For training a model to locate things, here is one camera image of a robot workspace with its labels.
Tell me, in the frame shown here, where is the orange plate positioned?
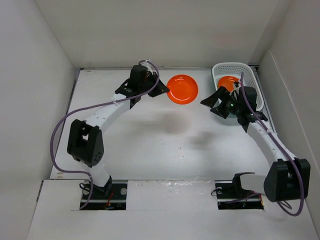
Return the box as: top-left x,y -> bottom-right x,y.
217,76 -> 240,92
166,74 -> 199,105

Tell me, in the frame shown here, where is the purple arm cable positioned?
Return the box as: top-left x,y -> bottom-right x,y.
239,71 -> 306,217
49,59 -> 161,210

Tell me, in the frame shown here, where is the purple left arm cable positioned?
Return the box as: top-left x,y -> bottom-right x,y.
49,59 -> 161,210

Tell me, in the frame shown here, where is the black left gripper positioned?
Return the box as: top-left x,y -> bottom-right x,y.
139,72 -> 170,98

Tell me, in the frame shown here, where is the black metal base rail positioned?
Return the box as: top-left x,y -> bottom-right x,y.
80,179 -> 264,211

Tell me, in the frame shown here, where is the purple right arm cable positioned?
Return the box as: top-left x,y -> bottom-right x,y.
239,71 -> 306,217

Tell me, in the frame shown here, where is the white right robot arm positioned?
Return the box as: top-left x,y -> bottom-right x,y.
200,86 -> 311,202

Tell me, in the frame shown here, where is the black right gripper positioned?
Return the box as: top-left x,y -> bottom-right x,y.
200,85 -> 243,119

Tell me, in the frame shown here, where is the white perforated plastic bin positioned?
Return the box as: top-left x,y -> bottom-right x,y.
211,62 -> 265,111

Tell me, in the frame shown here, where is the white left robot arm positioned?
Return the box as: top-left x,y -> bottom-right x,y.
67,60 -> 170,199

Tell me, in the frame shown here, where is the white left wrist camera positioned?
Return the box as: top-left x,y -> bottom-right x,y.
138,59 -> 153,68

